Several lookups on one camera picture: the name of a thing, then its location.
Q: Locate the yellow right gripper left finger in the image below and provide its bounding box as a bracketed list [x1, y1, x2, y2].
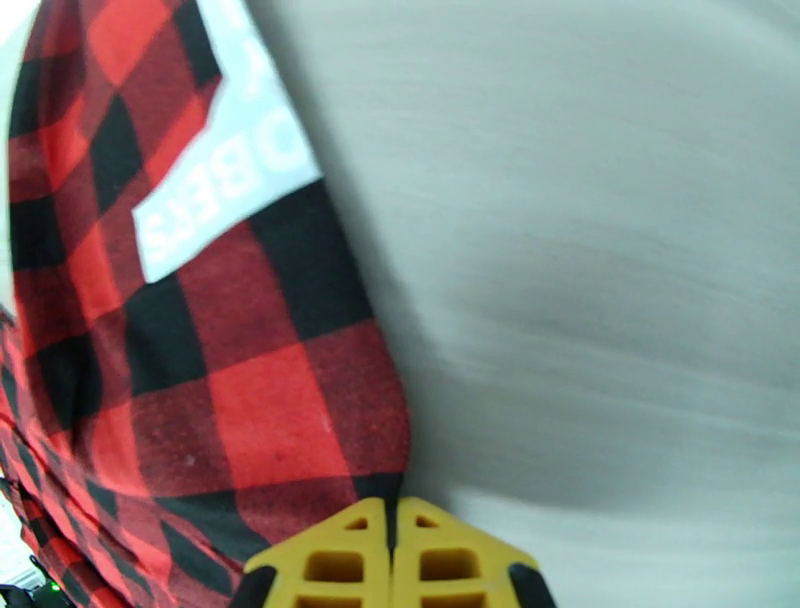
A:
[229, 496, 395, 608]

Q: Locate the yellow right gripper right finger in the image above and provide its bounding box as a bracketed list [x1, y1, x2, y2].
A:
[393, 496, 558, 608]

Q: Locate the red black plaid garment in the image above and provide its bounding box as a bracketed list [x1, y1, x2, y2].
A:
[0, 0, 415, 608]

